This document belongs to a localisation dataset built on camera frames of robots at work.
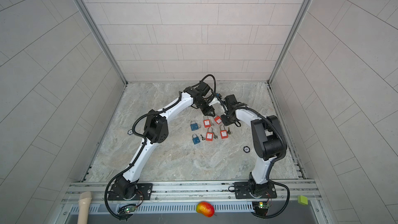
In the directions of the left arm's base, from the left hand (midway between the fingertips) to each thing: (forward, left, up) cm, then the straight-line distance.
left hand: (218, 111), depth 93 cm
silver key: (-14, +10, -7) cm, 18 cm away
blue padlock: (-8, +15, -5) cm, 17 cm away
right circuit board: (-47, -17, -6) cm, 50 cm away
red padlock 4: (-12, -3, -5) cm, 13 cm away
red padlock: (-4, 0, -2) cm, 5 cm away
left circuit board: (-47, +39, -2) cm, 62 cm away
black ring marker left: (-11, +52, -5) cm, 53 cm away
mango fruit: (-47, +8, -1) cm, 48 cm away
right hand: (-2, -5, -6) cm, 8 cm away
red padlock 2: (-5, +7, -5) cm, 10 cm away
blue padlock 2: (-15, +14, -5) cm, 21 cm away
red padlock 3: (-13, +6, -5) cm, 15 cm away
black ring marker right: (-21, -15, -6) cm, 26 cm away
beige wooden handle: (-47, +59, -2) cm, 76 cm away
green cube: (-44, -35, -2) cm, 56 cm away
